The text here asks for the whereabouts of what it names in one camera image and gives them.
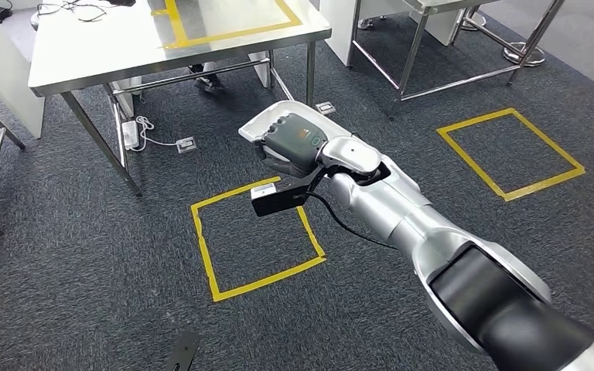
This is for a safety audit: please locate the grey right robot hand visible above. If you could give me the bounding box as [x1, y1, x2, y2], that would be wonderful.
[253, 112, 329, 179]

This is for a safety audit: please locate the white plastic tray part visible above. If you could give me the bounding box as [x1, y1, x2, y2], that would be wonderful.
[237, 100, 352, 162]

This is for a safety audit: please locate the yellow workbench tape outline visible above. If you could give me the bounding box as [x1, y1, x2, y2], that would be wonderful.
[151, 0, 303, 51]

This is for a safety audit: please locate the stainless steel workbench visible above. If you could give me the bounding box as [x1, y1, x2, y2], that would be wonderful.
[28, 0, 333, 198]

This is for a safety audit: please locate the person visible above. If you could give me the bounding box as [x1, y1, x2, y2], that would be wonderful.
[189, 61, 227, 97]

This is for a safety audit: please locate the white cabinet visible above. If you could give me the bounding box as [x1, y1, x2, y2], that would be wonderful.
[319, 0, 462, 67]

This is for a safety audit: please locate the yellow floor tape square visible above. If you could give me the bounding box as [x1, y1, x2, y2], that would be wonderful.
[436, 107, 586, 203]
[190, 176, 327, 303]

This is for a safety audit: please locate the white power strip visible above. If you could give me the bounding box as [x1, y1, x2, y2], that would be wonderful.
[121, 119, 141, 151]

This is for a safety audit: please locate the stainless steel table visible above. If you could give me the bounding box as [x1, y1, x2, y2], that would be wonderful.
[348, 0, 567, 121]

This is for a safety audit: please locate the chrome stool base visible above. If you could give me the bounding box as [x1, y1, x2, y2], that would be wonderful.
[458, 10, 489, 32]
[501, 40, 547, 68]

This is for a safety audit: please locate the white table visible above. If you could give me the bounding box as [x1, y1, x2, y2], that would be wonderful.
[0, 0, 46, 237]

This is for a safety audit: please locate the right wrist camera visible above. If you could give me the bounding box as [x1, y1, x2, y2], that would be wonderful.
[250, 174, 329, 218]

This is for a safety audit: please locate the black camera cable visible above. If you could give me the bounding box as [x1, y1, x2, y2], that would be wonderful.
[307, 192, 398, 251]

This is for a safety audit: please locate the white power cable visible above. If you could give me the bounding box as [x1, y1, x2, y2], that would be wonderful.
[132, 115, 181, 153]

